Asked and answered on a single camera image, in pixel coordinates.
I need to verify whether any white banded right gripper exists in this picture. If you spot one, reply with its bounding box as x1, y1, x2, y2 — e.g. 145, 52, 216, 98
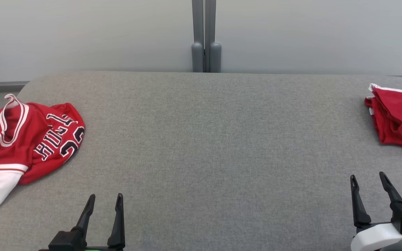
350, 171, 402, 251

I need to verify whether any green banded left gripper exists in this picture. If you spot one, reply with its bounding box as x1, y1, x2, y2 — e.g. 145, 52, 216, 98
70, 193, 126, 251

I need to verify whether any red jersey with white sleeve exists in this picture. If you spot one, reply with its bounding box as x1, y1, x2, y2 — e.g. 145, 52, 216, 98
0, 93, 85, 213

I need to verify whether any white partition panel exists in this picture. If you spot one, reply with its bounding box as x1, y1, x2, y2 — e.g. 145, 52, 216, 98
0, 0, 193, 83
216, 0, 402, 78

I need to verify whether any grey partition post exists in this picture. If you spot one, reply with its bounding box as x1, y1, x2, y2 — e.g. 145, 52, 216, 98
204, 0, 222, 73
191, 0, 206, 73

